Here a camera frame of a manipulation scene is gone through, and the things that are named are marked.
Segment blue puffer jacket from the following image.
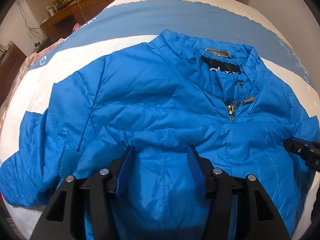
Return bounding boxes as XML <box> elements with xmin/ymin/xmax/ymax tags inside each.
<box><xmin>1</xmin><ymin>30</ymin><xmax>319</xmax><ymax>239</ymax></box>

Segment pink floral quilt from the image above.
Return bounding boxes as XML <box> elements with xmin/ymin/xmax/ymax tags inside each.
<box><xmin>0</xmin><ymin>23</ymin><xmax>83</xmax><ymax>131</ymax></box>

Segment dark brown headboard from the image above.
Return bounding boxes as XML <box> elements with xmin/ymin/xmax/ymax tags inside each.
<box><xmin>0</xmin><ymin>41</ymin><xmax>27</xmax><ymax>105</ymax></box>

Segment blue and white bedsheet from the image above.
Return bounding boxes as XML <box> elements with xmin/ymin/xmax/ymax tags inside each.
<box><xmin>0</xmin><ymin>0</ymin><xmax>318</xmax><ymax>240</ymax></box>

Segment wooden desk with shelves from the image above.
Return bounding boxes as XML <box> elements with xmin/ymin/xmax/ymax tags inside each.
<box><xmin>40</xmin><ymin>0</ymin><xmax>90</xmax><ymax>42</ymax></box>

